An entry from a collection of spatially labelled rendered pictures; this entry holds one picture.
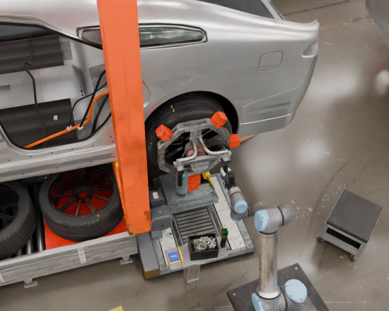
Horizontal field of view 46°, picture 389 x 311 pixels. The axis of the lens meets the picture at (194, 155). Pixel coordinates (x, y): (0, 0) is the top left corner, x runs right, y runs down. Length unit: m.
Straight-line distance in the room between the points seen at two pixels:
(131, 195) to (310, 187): 2.02
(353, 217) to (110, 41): 2.53
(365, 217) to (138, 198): 1.89
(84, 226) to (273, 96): 1.70
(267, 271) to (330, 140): 2.34
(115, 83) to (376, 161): 3.21
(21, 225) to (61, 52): 1.72
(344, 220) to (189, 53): 1.86
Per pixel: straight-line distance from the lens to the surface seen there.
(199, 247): 3.29
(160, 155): 3.36
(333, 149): 4.89
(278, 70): 3.38
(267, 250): 2.83
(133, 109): 2.48
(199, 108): 3.29
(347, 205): 4.02
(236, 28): 3.10
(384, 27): 5.21
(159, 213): 3.63
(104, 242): 3.55
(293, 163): 4.64
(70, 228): 3.57
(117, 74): 2.31
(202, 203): 4.02
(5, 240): 3.61
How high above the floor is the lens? 3.39
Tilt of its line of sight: 48 degrees down
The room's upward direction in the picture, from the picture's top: 3 degrees clockwise
